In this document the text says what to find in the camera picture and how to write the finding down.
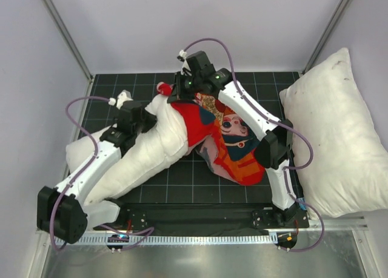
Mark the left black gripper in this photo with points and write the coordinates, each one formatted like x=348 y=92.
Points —
x=148 y=120

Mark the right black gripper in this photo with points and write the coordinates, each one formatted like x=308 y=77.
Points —
x=175 y=94

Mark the white pillow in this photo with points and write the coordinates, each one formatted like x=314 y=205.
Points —
x=153 y=152
x=342 y=164

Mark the red patterned pillowcase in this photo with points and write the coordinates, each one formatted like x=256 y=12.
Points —
x=215 y=131

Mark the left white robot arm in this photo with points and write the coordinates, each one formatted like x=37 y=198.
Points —
x=61 y=210

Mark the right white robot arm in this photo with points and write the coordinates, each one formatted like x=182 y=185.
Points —
x=274 y=141

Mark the black grid mat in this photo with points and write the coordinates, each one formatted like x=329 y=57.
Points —
x=190 y=180

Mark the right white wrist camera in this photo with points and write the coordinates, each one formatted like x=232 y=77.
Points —
x=185 y=69

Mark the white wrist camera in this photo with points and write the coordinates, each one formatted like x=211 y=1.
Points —
x=118 y=102
x=185 y=69

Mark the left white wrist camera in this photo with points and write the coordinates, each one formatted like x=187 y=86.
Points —
x=118 y=102

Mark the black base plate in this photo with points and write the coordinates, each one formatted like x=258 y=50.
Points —
x=207 y=220

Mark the white slotted cable duct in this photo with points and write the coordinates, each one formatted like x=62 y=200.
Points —
x=111 y=239

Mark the left aluminium frame post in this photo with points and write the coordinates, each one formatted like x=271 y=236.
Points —
x=60 y=25

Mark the aluminium frame post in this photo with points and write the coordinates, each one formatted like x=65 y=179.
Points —
x=335 y=19
x=60 y=25

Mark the right aluminium frame post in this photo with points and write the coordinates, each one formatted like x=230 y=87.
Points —
x=335 y=19

